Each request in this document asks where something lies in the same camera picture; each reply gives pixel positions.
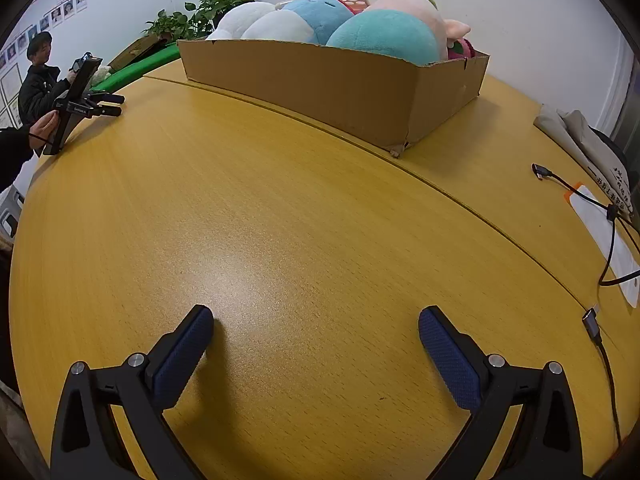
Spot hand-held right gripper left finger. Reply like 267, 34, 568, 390
50, 304, 216, 480

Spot person's left hand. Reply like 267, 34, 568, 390
28, 109, 59, 157

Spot flat cardboard piece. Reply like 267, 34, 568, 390
107, 35, 168, 73

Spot large green potted plant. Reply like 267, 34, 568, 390
184, 0, 257, 30

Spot person's left forearm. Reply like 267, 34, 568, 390
0, 127, 35, 190

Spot brown cardboard box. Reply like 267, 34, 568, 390
177, 37, 491, 158

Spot blue and white plush toy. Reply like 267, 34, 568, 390
242, 0, 354, 46

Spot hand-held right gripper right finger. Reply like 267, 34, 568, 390
418, 305, 585, 480

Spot row of wall photos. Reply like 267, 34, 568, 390
0, 0, 89, 128

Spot beige cloth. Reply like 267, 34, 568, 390
533, 103, 633, 213

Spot green mat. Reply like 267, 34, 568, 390
89, 42, 182, 94

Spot white packet with orange edge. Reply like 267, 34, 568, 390
562, 181, 640, 309

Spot teal pink plush toy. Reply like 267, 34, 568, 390
325, 0, 473, 67

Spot small green potted plant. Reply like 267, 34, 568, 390
144, 9, 195, 43

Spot black cable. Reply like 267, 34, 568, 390
531, 162, 640, 287

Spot grey chair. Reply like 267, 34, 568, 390
0, 184, 27, 243

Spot grey braided cable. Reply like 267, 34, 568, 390
581, 304, 627, 453

